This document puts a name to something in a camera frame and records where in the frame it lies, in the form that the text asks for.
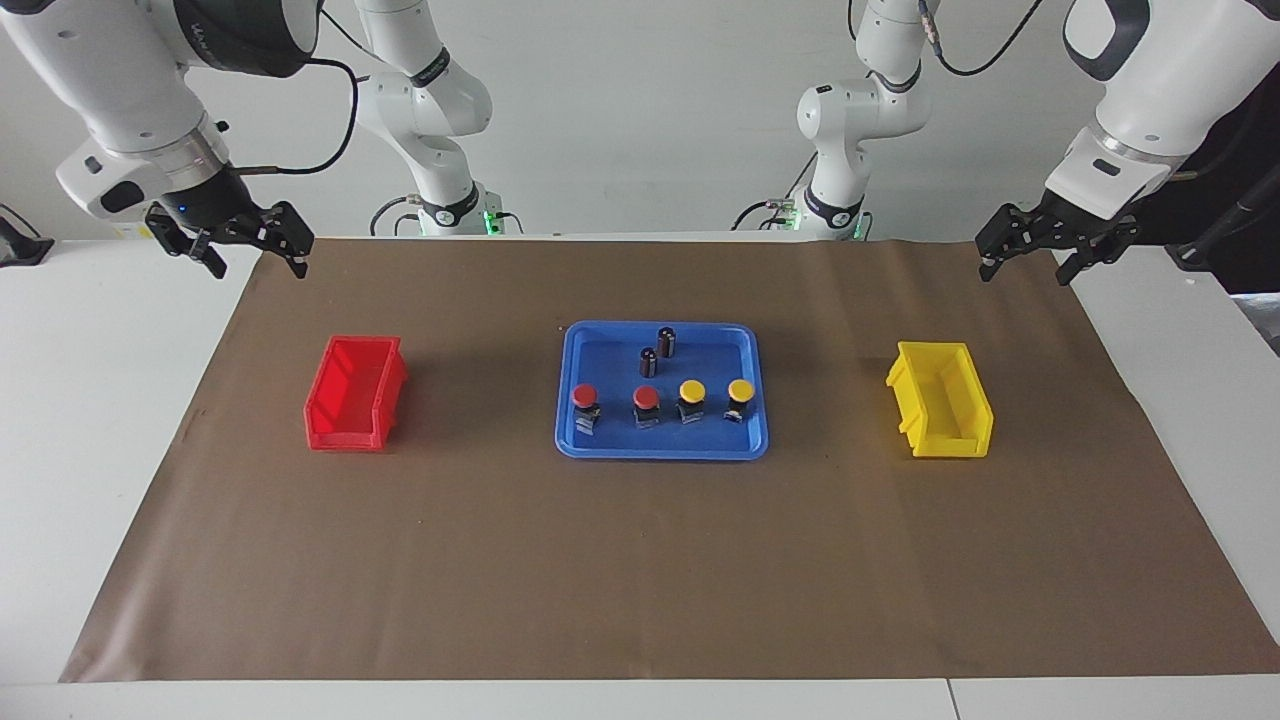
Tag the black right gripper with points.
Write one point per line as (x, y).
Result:
(220, 205)

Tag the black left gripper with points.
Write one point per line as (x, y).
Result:
(1085, 222)

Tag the yellow push button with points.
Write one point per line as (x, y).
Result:
(740, 389)
(692, 390)

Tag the red push button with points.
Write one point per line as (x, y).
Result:
(646, 397)
(584, 395)

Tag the black stand pole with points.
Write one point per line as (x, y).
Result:
(1230, 225)

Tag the red plastic bin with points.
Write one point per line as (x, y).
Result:
(345, 420)

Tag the black clamp device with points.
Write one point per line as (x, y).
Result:
(20, 248)

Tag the yellow plastic bin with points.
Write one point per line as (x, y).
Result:
(950, 440)

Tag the black cylindrical capacitor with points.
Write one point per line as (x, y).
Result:
(648, 362)
(666, 342)

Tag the blue plastic tray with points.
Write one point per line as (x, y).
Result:
(610, 440)

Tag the brown paper table mat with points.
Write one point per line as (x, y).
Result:
(640, 580)

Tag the white wall power strip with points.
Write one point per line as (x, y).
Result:
(130, 231)

